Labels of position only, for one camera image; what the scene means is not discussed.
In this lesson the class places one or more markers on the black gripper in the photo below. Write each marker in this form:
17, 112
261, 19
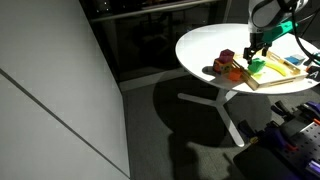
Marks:
256, 43

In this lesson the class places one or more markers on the dark green block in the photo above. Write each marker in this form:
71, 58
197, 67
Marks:
256, 65

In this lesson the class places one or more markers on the yellow banana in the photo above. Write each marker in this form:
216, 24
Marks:
274, 67

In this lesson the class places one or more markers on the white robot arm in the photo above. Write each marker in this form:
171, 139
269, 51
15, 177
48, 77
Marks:
269, 20

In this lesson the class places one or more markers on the wooden tray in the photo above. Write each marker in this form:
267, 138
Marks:
269, 79

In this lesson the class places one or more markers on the light green block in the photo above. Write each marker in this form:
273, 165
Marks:
257, 75

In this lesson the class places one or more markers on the magenta block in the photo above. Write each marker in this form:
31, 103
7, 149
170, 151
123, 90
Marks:
226, 56

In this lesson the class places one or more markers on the red orange block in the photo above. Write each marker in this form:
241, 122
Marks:
235, 74

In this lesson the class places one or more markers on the orange number cube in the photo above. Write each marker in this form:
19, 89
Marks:
221, 67

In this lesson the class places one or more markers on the grey blue block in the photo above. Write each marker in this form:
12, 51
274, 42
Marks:
295, 59

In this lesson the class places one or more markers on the white round table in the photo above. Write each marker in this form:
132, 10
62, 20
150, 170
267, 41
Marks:
214, 54

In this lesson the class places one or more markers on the black perforated cart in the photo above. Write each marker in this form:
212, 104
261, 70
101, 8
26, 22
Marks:
287, 151

